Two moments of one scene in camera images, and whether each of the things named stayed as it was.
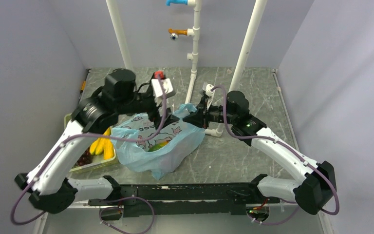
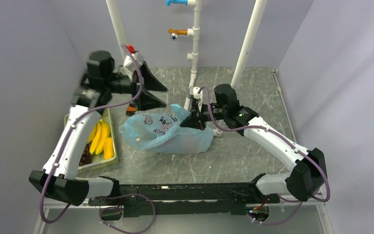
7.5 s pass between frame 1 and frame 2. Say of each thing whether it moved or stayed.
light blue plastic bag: moved
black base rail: stayed
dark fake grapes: stayed
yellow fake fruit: stayed
